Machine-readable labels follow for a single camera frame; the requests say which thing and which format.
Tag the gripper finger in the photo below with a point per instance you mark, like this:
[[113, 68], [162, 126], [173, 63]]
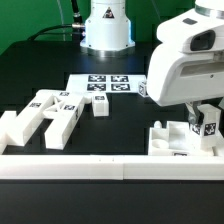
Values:
[[195, 117]]

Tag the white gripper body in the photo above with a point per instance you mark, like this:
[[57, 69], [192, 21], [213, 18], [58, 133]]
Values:
[[188, 65]]

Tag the white chair seat piece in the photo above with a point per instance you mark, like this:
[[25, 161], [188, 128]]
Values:
[[174, 140]]

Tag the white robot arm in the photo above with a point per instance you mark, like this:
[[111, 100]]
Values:
[[210, 8]]

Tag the robot base column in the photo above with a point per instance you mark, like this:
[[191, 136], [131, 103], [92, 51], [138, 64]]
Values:
[[107, 29]]

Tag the white marker cube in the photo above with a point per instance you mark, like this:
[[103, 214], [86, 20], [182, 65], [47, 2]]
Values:
[[142, 89]]

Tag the white marker sheet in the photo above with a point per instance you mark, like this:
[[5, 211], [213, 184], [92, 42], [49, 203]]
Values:
[[104, 83]]

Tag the white obstacle wall bar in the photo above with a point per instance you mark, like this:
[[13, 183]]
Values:
[[98, 167]]

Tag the white chair back frame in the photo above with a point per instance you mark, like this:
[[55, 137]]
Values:
[[62, 108]]

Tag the white left side wall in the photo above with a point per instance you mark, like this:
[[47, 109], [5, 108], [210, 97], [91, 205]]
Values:
[[6, 121]]

